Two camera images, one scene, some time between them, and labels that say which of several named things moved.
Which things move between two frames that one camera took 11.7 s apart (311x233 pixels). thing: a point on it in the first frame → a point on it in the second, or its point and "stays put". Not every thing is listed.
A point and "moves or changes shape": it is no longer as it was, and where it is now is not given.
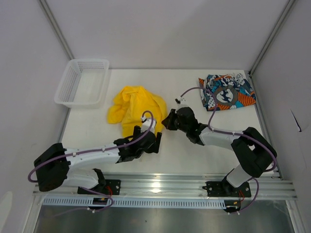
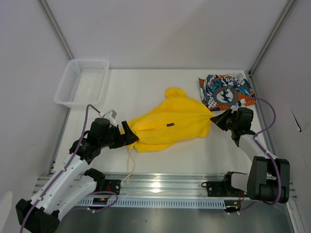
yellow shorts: x=129 y=106 moves or changes shape
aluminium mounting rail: x=180 y=186 stays put
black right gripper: x=168 y=122 → x=219 y=119
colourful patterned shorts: x=226 y=91 stays put
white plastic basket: x=83 y=83 stays put
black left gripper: x=154 y=146 → x=129 y=138
